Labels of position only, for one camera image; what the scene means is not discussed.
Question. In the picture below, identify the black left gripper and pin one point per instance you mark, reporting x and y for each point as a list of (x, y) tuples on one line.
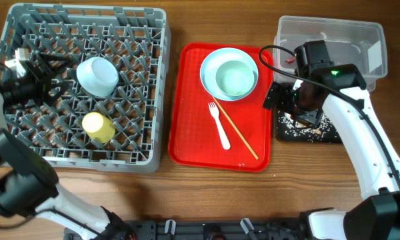
[(47, 86)]

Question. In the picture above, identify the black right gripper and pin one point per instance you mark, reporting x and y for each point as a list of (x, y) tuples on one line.
[(284, 90)]

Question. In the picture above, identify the green bowl with food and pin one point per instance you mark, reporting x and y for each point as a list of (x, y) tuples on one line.
[(236, 79)]

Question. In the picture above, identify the small light blue bowl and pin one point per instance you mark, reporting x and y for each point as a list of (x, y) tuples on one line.
[(97, 76)]

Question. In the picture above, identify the rice food waste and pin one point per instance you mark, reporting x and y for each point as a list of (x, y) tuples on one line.
[(303, 128)]

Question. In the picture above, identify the yellow plastic cup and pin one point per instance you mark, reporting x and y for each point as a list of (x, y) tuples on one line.
[(98, 127)]

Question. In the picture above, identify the red snack wrapper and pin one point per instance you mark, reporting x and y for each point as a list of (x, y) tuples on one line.
[(290, 60)]

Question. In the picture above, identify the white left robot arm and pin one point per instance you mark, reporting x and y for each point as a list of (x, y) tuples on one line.
[(32, 188)]

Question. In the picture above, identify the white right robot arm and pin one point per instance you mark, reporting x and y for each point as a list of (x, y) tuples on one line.
[(340, 92)]

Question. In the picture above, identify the grey plastic dishwasher rack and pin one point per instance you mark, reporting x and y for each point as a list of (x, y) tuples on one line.
[(137, 41)]

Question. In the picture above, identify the black plastic tray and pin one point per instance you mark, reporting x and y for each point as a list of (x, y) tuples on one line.
[(280, 137)]

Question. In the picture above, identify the wooden chopstick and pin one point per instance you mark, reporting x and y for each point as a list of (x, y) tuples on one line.
[(236, 129)]

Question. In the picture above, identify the white plastic fork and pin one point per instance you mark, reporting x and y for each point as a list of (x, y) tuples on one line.
[(213, 109)]

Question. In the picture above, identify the clear plastic bin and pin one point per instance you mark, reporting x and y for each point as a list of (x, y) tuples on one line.
[(358, 42)]

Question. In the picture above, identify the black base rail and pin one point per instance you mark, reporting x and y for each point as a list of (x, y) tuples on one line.
[(284, 228)]

